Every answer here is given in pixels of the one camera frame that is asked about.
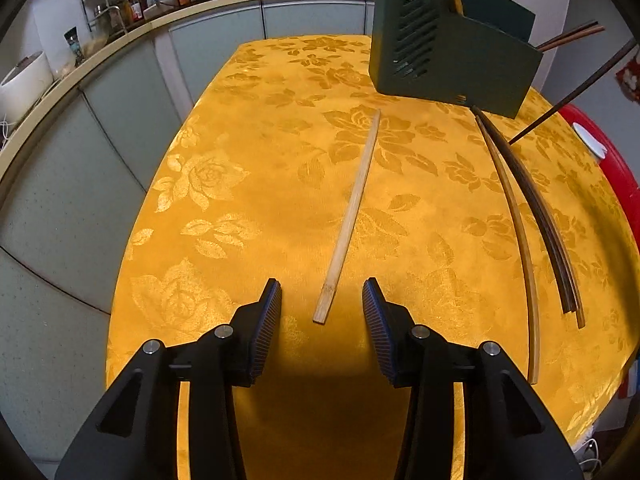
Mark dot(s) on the red white hanging cloth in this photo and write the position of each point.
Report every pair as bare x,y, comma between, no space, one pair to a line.
630,74

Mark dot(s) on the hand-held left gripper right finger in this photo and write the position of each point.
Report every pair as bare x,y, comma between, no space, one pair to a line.
377,325

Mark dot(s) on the red plastic stool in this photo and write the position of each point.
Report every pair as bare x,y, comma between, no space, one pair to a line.
625,185

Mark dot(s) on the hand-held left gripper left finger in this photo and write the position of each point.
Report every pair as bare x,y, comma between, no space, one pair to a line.
267,325

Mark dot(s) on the dark green utensil holder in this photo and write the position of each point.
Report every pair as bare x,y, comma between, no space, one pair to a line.
475,65

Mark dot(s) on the yellow floral tablecloth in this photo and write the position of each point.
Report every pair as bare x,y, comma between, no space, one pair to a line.
280,185

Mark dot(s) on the black pepper grinder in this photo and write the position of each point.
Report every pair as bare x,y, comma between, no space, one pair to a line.
76,47

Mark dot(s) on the white rice cooker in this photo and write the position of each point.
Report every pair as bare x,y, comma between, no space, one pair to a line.
25,90

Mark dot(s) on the red sauce bottle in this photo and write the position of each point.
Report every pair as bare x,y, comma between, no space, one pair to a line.
135,7

